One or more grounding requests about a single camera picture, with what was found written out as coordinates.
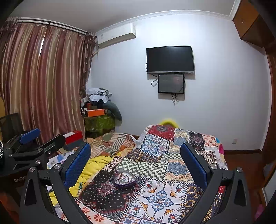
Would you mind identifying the yellow blanket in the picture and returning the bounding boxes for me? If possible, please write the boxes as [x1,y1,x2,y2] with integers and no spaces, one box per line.
[48,155,115,205]

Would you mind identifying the red and white box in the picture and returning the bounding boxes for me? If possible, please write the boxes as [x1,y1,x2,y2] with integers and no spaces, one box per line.
[63,130,83,145]

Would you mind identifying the striped brown patterned sheet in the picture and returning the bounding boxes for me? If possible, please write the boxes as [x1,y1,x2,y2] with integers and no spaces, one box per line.
[86,132,135,158]

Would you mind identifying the colourful patchwork bedspread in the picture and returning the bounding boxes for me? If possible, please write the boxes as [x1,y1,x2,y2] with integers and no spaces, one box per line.
[76,125,227,223]

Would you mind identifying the green patterned storage box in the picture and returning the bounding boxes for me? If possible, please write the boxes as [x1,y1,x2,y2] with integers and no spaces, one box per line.
[84,114,116,132]

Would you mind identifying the orange box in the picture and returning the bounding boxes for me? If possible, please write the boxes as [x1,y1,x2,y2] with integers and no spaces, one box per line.
[84,108,105,117]

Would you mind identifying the striped maroon curtain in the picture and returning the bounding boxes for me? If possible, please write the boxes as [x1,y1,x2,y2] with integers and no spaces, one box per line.
[1,17,96,143]

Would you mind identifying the dark teal cushion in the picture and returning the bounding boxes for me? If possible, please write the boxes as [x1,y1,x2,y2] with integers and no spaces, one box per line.
[102,101,123,126]

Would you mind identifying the grey white clothes pile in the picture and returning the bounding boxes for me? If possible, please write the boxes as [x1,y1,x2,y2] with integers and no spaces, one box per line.
[80,88,112,107]

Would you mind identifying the white air conditioner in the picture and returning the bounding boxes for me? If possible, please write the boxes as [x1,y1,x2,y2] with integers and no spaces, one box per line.
[96,23,136,49]

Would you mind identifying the red string bracelet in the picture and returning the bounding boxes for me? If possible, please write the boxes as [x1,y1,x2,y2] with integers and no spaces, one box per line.
[115,172,130,184]

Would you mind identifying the small wall-mounted screen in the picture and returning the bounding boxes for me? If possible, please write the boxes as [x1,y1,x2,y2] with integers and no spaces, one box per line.
[158,74,185,94]

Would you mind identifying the black wall television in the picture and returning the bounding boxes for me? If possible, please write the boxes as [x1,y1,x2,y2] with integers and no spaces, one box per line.
[146,46,195,74]

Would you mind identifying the wooden wall cabinet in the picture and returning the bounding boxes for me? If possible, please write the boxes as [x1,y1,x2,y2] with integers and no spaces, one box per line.
[233,1,275,48]

